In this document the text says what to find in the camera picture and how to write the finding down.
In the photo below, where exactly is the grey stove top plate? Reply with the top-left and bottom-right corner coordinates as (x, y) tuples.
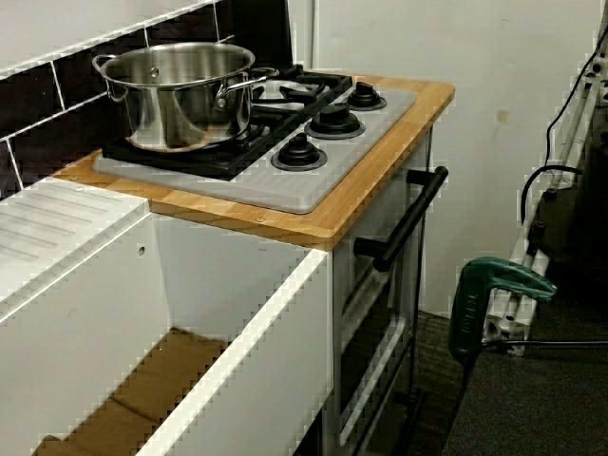
(91, 85), (418, 215)

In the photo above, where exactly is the black stove knob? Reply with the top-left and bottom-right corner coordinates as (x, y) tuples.
(271, 132), (329, 172)
(303, 103), (367, 141)
(345, 81), (389, 112)

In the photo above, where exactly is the black burner grate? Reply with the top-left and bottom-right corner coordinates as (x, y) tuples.
(102, 106), (305, 181)
(251, 64), (355, 120)

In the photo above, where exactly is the white toy sink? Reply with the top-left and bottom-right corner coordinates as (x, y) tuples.
(0, 176), (333, 456)

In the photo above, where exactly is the grey oven door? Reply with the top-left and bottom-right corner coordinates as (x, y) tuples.
(332, 127), (436, 447)

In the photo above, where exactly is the stainless steel pot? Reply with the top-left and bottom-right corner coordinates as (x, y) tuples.
(91, 41), (280, 154)

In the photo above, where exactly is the green clamp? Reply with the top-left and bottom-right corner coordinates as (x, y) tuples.
(448, 256), (558, 367)

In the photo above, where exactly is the black upright panel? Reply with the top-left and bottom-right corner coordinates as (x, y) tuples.
(231, 0), (292, 72)

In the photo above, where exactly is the brown sink bottom board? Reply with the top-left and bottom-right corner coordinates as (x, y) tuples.
(30, 327), (229, 456)

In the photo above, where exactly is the thin black rod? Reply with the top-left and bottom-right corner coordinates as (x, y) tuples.
(482, 338), (608, 352)

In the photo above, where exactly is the black machine block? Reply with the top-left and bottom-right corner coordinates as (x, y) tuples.
(531, 137), (608, 267)

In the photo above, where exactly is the black oven door handle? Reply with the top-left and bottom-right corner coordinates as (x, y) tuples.
(353, 165), (450, 273)

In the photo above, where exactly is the black curved cable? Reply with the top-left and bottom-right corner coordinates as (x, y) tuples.
(520, 163), (584, 227)

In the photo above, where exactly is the aluminium frame rail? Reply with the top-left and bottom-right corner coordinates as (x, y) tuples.
(482, 28), (608, 357)

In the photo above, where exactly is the thin black cable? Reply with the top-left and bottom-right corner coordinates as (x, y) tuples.
(543, 37), (608, 167)

